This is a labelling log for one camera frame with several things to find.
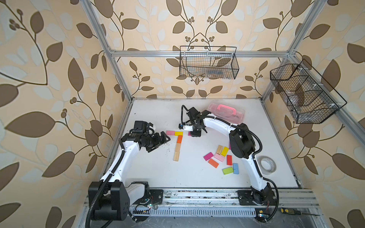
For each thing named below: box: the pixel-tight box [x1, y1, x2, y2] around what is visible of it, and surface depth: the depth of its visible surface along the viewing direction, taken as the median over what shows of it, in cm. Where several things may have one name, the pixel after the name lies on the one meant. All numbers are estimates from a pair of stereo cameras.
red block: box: [226, 154, 233, 166], surface depth 88 cm
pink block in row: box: [166, 130, 176, 136], surface depth 101 cm
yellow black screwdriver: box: [280, 208, 320, 216], surface depth 70 cm
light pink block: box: [213, 152, 226, 162], surface depth 91 cm
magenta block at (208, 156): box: [203, 152, 214, 162], surface depth 91 cm
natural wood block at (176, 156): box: [173, 151, 181, 162], surface depth 91 cm
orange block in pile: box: [208, 158, 220, 169], surface depth 88 cm
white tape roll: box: [256, 155, 277, 175], surface depth 84 cm
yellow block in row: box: [174, 131, 184, 137], surface depth 100 cm
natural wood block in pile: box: [215, 144, 223, 155], surface depth 93 cm
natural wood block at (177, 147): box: [174, 142, 182, 153], surface depth 96 cm
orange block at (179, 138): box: [176, 134, 183, 144], surface depth 98 cm
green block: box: [221, 166, 234, 176], surface depth 85 cm
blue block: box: [232, 162, 240, 175], surface depth 86 cm
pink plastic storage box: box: [207, 103, 246, 125], surface depth 98 cm
